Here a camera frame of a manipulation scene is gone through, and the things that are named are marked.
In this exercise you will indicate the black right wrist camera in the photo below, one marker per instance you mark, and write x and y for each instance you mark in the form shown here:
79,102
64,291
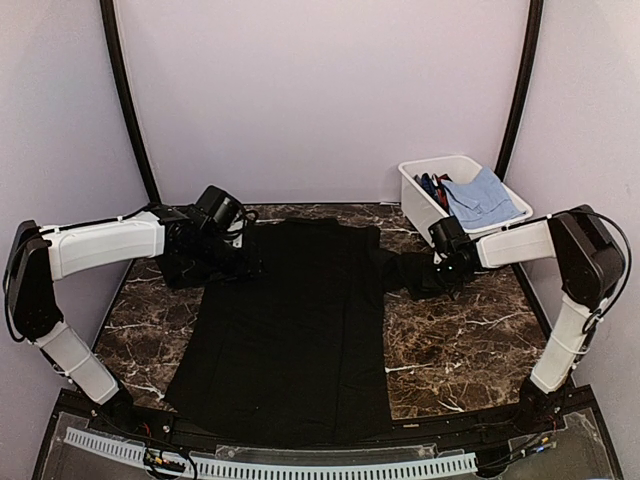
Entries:
448,236

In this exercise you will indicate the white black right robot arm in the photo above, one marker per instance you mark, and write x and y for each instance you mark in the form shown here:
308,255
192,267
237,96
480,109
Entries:
594,260

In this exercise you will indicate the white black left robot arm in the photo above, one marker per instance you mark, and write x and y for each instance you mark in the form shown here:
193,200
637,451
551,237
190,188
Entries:
44,257

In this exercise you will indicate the black long sleeve shirt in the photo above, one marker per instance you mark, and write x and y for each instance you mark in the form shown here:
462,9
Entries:
295,357

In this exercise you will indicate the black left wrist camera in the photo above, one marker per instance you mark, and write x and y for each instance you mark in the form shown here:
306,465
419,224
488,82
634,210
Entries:
217,205

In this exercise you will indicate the white plastic bin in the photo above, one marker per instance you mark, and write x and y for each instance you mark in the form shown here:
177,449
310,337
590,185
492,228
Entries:
422,211

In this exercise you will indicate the black frame post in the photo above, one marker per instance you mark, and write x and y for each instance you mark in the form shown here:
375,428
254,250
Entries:
123,89
521,89

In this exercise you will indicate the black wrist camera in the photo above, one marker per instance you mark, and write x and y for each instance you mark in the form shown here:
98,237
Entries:
448,236
217,205

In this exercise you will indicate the light blue polo shirt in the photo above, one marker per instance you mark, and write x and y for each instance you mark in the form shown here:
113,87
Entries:
481,203

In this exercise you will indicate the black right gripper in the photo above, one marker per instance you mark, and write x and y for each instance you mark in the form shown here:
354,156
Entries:
454,287

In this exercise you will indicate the black right frame post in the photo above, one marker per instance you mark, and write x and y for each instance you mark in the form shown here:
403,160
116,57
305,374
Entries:
521,89

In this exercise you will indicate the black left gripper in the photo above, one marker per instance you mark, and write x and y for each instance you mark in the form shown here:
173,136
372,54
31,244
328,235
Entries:
248,269

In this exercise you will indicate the black left frame post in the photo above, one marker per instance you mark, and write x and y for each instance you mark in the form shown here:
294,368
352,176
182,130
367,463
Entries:
123,89

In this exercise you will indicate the white slotted cable duct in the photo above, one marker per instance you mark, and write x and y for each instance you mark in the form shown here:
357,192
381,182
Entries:
234,462

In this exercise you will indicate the red navy plaid shirt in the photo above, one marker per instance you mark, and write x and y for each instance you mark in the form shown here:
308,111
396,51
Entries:
433,187

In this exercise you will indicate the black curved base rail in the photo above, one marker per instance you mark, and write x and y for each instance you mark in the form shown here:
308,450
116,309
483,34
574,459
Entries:
440,430

